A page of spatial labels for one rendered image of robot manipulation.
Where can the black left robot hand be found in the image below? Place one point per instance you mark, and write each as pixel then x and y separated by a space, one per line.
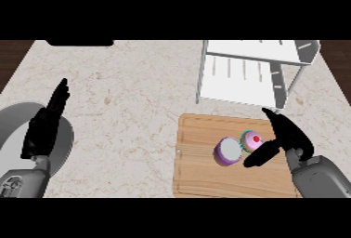
pixel 44 128

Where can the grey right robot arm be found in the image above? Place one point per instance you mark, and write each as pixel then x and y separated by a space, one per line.
pixel 318 176

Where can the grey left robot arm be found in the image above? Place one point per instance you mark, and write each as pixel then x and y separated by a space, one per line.
pixel 26 179

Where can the purple halved onion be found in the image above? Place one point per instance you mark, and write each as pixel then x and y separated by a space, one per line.
pixel 228 151

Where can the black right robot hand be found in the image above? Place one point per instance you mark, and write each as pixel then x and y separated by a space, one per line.
pixel 288 133

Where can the wooden cutting board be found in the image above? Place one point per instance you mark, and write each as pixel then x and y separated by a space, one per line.
pixel 219 173

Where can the pink cupcake with cherry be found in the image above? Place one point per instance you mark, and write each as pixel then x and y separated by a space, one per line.
pixel 253 141

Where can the grey round pan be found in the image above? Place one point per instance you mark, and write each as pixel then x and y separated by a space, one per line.
pixel 27 136

